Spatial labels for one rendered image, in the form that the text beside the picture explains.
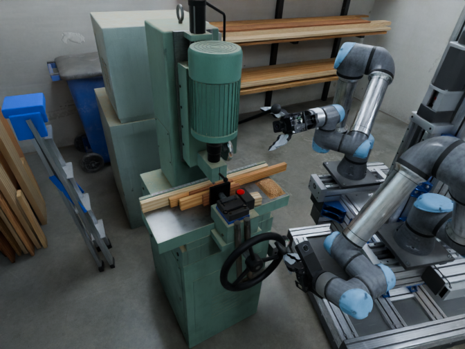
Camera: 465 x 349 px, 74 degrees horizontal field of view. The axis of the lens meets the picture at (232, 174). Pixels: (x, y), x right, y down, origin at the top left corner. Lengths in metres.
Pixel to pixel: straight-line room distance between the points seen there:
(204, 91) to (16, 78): 2.54
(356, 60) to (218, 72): 0.67
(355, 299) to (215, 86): 0.72
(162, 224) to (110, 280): 1.08
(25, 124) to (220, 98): 0.96
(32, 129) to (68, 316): 1.10
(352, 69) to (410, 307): 1.33
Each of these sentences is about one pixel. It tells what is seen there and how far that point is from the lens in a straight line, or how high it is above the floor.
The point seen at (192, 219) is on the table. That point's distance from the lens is 1.22.
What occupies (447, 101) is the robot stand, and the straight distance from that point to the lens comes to 1.42.
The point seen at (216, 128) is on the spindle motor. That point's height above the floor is 1.26.
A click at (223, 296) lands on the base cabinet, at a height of 0.36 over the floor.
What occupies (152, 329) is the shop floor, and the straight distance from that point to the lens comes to 2.00.
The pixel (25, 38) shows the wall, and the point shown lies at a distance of 3.29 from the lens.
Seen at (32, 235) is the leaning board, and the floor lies 0.14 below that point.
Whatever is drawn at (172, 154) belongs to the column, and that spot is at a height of 1.02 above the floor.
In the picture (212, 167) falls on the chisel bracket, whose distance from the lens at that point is 1.20.
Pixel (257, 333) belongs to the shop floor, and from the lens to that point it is 1.98.
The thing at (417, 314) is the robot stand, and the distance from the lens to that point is 2.09.
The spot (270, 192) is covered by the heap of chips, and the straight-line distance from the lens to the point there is 1.34.
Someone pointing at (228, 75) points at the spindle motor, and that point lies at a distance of 1.01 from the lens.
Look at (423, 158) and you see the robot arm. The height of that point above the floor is 1.33.
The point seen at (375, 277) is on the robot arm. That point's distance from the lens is 0.99.
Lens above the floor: 1.76
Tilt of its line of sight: 36 degrees down
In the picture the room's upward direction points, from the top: 3 degrees clockwise
